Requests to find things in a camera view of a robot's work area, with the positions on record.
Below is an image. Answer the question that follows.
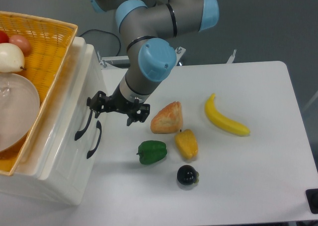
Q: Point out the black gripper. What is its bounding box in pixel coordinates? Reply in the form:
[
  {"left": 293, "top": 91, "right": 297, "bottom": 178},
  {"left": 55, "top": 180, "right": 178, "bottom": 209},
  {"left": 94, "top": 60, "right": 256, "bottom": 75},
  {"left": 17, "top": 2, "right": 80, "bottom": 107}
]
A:
[{"left": 86, "top": 90, "right": 151, "bottom": 126}]

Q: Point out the black top drawer handle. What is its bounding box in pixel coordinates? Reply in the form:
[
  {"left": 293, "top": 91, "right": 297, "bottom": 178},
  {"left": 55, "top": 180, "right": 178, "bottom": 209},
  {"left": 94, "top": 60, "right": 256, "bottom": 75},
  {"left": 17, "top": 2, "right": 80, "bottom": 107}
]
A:
[{"left": 74, "top": 97, "right": 94, "bottom": 142}]

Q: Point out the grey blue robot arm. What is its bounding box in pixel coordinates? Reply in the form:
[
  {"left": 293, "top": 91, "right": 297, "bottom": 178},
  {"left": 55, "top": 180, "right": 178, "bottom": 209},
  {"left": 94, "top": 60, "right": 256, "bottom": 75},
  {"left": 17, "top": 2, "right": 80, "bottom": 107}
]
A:
[{"left": 87, "top": 0, "right": 219, "bottom": 124}]

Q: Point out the white drawer cabinet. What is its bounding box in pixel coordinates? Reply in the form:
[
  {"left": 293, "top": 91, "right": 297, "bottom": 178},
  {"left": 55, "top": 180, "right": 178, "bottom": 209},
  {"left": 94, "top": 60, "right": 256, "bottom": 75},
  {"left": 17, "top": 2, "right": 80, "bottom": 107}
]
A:
[{"left": 0, "top": 37, "right": 106, "bottom": 205}]

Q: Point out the toy bread croissant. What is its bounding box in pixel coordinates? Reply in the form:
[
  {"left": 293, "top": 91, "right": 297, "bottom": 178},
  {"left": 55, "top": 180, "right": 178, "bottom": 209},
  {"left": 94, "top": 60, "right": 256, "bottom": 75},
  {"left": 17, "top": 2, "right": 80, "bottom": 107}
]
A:
[{"left": 150, "top": 101, "right": 183, "bottom": 134}]

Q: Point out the green bell pepper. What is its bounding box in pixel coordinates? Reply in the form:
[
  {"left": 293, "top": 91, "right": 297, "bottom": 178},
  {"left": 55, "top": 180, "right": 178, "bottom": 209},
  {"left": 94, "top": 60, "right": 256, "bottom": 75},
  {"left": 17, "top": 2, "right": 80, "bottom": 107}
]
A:
[{"left": 136, "top": 140, "right": 167, "bottom": 165}]

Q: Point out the yellow bell pepper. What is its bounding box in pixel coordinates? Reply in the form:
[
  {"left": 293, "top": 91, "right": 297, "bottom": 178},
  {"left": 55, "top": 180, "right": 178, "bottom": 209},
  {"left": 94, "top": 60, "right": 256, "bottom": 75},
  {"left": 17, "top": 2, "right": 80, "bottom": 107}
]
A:
[{"left": 174, "top": 129, "right": 198, "bottom": 160}]

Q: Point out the yellow banana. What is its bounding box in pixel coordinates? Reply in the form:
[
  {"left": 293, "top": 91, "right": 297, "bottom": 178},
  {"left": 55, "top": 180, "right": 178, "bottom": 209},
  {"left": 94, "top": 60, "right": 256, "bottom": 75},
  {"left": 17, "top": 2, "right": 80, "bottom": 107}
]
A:
[{"left": 204, "top": 93, "right": 250, "bottom": 137}]

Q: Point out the dark purple eggplant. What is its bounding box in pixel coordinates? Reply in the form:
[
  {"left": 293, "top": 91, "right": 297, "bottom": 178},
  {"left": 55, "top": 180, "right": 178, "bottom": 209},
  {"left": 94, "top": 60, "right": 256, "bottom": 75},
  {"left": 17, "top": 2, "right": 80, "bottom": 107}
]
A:
[{"left": 176, "top": 165, "right": 199, "bottom": 186}]

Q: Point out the yellow woven basket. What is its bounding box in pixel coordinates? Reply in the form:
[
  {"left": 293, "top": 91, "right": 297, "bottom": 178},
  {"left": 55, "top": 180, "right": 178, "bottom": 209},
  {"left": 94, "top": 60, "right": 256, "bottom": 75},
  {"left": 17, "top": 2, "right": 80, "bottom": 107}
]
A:
[{"left": 0, "top": 11, "right": 78, "bottom": 176}]

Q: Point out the pink plate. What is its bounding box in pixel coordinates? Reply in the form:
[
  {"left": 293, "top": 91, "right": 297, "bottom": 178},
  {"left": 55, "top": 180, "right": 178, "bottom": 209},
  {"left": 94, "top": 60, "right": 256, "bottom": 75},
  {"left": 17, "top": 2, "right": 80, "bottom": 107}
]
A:
[{"left": 0, "top": 74, "right": 40, "bottom": 151}]

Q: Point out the pink peach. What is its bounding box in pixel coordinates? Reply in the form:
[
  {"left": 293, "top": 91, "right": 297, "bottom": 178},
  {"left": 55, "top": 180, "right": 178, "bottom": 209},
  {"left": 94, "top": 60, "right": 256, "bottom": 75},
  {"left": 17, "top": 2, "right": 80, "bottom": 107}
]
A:
[{"left": 9, "top": 35, "right": 32, "bottom": 56}]

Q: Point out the white pear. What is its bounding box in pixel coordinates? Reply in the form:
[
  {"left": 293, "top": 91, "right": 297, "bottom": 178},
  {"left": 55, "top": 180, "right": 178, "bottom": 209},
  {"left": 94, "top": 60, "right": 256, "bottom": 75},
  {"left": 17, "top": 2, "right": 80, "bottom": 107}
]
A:
[{"left": 0, "top": 43, "right": 26, "bottom": 73}]

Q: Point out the red tomato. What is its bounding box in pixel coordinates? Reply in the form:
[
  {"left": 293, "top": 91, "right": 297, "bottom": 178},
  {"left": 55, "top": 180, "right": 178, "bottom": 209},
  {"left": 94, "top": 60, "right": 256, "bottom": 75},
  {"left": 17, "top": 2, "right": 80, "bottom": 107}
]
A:
[{"left": 0, "top": 30, "right": 9, "bottom": 44}]

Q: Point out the black corner device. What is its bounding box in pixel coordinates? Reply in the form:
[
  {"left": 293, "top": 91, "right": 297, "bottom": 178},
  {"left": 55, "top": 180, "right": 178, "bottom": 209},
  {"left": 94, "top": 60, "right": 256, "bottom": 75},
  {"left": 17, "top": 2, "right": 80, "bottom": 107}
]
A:
[{"left": 305, "top": 188, "right": 318, "bottom": 214}]

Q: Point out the metal base bracket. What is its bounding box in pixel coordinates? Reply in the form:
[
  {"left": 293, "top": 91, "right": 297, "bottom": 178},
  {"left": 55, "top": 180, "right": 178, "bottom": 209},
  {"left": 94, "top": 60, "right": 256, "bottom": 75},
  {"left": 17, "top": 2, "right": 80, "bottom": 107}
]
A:
[{"left": 96, "top": 46, "right": 238, "bottom": 69}]

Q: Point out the black cable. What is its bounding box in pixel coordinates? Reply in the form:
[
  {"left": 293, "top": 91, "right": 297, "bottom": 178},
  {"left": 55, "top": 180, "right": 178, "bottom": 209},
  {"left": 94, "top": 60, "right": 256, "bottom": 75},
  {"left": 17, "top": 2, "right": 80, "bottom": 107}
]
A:
[{"left": 79, "top": 28, "right": 122, "bottom": 58}]

